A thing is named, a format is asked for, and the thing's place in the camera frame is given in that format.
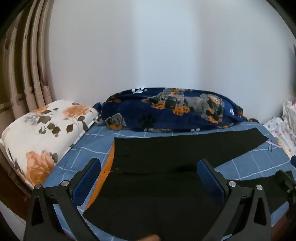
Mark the navy dog-print blanket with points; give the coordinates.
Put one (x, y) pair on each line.
(166, 113)

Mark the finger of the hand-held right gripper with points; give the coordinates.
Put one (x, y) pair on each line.
(285, 179)

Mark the white floral pillow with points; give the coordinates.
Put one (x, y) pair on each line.
(34, 139)

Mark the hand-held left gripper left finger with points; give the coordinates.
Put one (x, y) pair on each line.
(86, 183)

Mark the black pants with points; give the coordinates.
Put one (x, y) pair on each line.
(161, 150)

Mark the brown wooden bed frame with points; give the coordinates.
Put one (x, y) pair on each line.
(11, 185)

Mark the white dotted cloth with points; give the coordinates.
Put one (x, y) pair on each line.
(281, 132)

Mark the beige patterned curtain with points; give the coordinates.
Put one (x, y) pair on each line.
(20, 69)

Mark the pale pink cloth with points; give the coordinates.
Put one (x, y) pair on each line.
(290, 111)

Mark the blue checked bed sheet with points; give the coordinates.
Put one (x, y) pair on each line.
(242, 166)

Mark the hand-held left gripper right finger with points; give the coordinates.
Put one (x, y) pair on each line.
(211, 183)

